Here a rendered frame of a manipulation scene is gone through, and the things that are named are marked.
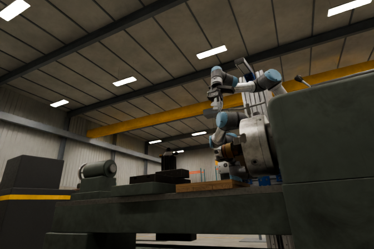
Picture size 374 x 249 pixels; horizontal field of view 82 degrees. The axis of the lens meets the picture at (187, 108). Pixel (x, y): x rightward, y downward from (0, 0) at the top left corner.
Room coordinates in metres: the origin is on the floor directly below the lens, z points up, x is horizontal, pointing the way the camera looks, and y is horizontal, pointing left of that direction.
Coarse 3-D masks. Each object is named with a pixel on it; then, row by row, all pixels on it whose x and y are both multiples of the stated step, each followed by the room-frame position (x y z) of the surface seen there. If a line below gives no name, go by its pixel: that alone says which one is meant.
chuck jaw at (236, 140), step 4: (240, 136) 1.04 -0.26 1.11; (244, 136) 1.03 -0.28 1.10; (236, 140) 1.07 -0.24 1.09; (240, 140) 1.04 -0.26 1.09; (244, 140) 1.03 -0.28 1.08; (232, 144) 1.12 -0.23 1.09; (236, 144) 1.07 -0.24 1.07; (240, 144) 1.06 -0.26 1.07; (232, 148) 1.15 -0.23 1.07; (236, 148) 1.13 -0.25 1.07; (240, 148) 1.14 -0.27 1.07
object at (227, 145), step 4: (228, 144) 1.19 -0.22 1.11; (224, 148) 1.20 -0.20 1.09; (228, 148) 1.18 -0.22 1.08; (224, 152) 1.20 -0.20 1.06; (228, 152) 1.19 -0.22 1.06; (232, 152) 1.18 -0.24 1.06; (236, 152) 1.19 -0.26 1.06; (224, 156) 1.22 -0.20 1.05; (228, 156) 1.21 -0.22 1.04; (232, 156) 1.20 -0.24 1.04
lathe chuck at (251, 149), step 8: (248, 120) 1.06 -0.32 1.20; (256, 120) 1.03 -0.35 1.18; (240, 128) 1.05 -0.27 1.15; (248, 128) 1.03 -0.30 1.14; (256, 128) 1.01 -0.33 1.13; (248, 136) 1.02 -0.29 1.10; (256, 136) 1.00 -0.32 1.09; (248, 144) 1.02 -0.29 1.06; (256, 144) 1.01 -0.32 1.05; (248, 152) 1.03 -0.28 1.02; (256, 152) 1.02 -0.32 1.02; (248, 160) 1.06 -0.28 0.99; (248, 168) 1.09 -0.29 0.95; (256, 168) 1.08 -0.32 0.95; (264, 168) 1.07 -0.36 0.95; (256, 176) 1.15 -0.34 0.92
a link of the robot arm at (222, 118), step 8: (224, 112) 1.46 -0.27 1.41; (232, 112) 1.46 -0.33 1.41; (216, 120) 1.53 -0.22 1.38; (224, 120) 1.45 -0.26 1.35; (232, 120) 1.45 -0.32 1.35; (224, 128) 1.53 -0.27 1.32; (216, 136) 1.74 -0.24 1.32; (224, 136) 1.73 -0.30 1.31; (216, 144) 1.84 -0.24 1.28; (224, 144) 1.88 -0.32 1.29
